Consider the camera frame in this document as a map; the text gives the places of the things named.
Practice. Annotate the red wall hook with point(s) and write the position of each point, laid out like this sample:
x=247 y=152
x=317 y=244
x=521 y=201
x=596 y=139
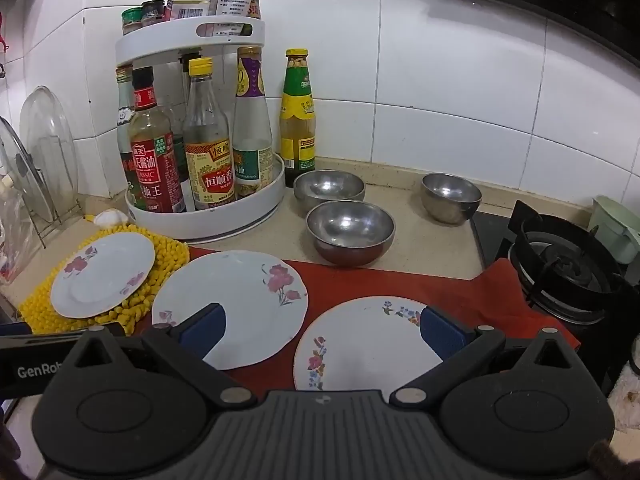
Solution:
x=2 y=35

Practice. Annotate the green yellow label sauce bottle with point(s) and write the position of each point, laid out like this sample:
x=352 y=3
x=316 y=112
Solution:
x=297 y=125

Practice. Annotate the purple label clear bottle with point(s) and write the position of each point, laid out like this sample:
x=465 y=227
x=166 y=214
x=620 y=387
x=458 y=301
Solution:
x=252 y=160

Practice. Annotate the black range hood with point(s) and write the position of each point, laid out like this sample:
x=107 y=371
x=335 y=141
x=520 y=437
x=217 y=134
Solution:
x=600 y=5

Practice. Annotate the black glass gas stove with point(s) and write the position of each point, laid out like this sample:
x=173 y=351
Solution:
x=492 y=240

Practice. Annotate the yellow chenille mat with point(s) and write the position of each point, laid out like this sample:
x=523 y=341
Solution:
x=165 y=255

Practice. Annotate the white garlic bulb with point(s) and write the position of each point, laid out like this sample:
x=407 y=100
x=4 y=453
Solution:
x=112 y=216

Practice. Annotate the white fuzzy cloth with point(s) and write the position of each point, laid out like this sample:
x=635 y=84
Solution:
x=627 y=395

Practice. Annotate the brown fuzzy cloth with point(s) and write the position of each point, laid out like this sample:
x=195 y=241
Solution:
x=617 y=462

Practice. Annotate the steel bowl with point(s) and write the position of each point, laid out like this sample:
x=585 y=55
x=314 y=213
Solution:
x=450 y=195
x=330 y=187
x=350 y=230

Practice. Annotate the red cloth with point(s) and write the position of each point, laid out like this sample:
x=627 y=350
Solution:
x=400 y=285

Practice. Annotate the clear plastic bag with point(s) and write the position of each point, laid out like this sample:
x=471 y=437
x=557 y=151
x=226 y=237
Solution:
x=12 y=240

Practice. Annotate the yellow cap vinegar bottle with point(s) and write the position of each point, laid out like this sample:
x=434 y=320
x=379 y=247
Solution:
x=210 y=170

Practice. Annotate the small pink flower plate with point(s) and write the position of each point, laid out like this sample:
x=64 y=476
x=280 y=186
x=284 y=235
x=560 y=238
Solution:
x=100 y=275

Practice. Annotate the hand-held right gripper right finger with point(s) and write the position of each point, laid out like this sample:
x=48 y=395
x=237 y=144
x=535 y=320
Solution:
x=441 y=334

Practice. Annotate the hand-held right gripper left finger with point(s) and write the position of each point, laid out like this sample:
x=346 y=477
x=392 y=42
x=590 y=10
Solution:
x=204 y=329

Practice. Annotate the white two-tier turntable rack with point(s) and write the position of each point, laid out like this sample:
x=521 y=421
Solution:
x=200 y=221

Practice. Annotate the red label soy sauce bottle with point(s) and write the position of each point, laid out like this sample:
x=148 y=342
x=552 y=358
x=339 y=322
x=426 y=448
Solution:
x=150 y=170

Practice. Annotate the green lid spice jar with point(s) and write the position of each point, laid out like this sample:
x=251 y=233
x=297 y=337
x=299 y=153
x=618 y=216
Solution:
x=132 y=20

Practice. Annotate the glass pot lid with knob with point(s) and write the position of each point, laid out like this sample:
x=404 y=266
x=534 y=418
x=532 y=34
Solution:
x=20 y=170

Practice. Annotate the black cap glass bottle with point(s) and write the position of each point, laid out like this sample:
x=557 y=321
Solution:
x=189 y=59

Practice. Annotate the large pink flower plate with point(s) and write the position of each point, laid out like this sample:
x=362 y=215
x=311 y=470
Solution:
x=250 y=300

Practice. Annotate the pale green cup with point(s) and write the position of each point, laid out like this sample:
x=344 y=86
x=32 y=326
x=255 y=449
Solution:
x=615 y=235

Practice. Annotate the gas burner head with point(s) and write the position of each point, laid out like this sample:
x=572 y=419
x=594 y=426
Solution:
x=570 y=265

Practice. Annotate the gold rim flower plate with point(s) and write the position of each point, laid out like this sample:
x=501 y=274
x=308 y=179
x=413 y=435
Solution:
x=360 y=345

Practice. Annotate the dark lid spice jar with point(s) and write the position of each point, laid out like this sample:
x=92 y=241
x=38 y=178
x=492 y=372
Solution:
x=152 y=14

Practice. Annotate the green label glass bottle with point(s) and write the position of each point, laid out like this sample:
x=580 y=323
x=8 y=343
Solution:
x=123 y=125

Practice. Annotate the black burner grate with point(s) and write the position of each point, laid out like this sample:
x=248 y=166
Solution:
x=530 y=240

